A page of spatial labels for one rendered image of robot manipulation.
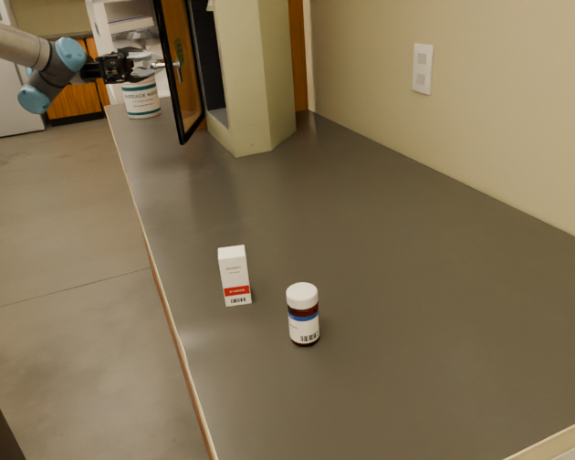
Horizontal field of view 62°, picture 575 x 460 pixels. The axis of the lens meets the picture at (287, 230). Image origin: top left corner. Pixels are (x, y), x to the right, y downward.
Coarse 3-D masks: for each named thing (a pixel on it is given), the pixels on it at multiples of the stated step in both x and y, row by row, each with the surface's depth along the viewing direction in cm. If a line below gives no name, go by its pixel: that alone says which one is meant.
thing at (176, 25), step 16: (176, 0) 131; (176, 16) 130; (160, 32) 117; (176, 32) 129; (176, 48) 129; (192, 48) 145; (192, 64) 144; (176, 80) 128; (192, 80) 143; (192, 96) 143; (176, 112) 126; (192, 112) 142; (176, 128) 128
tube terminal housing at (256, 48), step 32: (224, 0) 116; (256, 0) 119; (224, 32) 119; (256, 32) 122; (288, 32) 139; (224, 64) 123; (256, 64) 126; (288, 64) 142; (256, 96) 129; (288, 96) 145; (224, 128) 139; (256, 128) 133; (288, 128) 148
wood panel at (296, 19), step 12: (288, 0) 158; (300, 0) 160; (288, 12) 160; (300, 12) 161; (300, 24) 163; (300, 36) 165; (300, 48) 167; (300, 60) 168; (300, 72) 170; (300, 84) 172; (300, 96) 174; (300, 108) 176; (204, 120) 164
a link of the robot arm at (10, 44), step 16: (0, 32) 103; (16, 32) 106; (0, 48) 104; (16, 48) 106; (32, 48) 108; (48, 48) 111; (64, 48) 112; (80, 48) 116; (32, 64) 110; (48, 64) 112; (64, 64) 114; (80, 64) 116; (48, 80) 117; (64, 80) 118
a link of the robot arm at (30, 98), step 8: (32, 72) 125; (32, 80) 119; (40, 80) 118; (24, 88) 119; (32, 88) 119; (40, 88) 119; (48, 88) 119; (56, 88) 120; (24, 96) 119; (32, 96) 119; (40, 96) 119; (48, 96) 121; (56, 96) 123; (24, 104) 121; (32, 104) 121; (40, 104) 120; (48, 104) 122; (32, 112) 123; (40, 112) 122
